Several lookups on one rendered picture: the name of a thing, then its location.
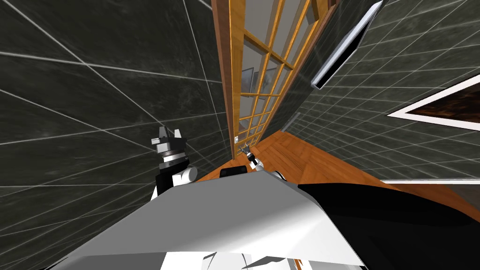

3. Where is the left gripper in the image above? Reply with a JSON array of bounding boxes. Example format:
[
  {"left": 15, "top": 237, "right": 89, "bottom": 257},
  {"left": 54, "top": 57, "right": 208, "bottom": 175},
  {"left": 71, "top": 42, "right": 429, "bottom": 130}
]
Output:
[{"left": 150, "top": 126, "right": 188, "bottom": 154}]

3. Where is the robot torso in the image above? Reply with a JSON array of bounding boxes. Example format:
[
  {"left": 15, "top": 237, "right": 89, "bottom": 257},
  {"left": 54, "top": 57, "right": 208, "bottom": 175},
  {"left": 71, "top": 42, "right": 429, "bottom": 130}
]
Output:
[{"left": 48, "top": 166, "right": 367, "bottom": 270}]

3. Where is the wooden glass-paned door leaf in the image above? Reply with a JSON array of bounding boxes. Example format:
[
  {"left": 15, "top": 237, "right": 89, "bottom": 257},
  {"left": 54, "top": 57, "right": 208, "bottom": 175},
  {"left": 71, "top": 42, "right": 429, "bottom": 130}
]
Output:
[{"left": 228, "top": 0, "right": 333, "bottom": 158}]

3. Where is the white-framed dark brown picture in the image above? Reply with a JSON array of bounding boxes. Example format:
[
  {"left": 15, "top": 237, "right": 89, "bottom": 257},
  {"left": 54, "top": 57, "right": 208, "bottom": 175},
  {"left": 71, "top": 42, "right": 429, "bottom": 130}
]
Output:
[{"left": 387, "top": 74, "right": 480, "bottom": 132}]

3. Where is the grey wall bar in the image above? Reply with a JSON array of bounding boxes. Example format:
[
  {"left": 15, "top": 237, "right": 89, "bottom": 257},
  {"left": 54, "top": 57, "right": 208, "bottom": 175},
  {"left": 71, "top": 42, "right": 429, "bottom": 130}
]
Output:
[{"left": 281, "top": 112, "right": 301, "bottom": 133}]

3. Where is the white-framed black wall panel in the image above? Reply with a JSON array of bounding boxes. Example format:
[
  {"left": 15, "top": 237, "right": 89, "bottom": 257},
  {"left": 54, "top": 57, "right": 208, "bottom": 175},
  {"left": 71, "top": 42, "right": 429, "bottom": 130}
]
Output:
[{"left": 310, "top": 0, "right": 384, "bottom": 90}]

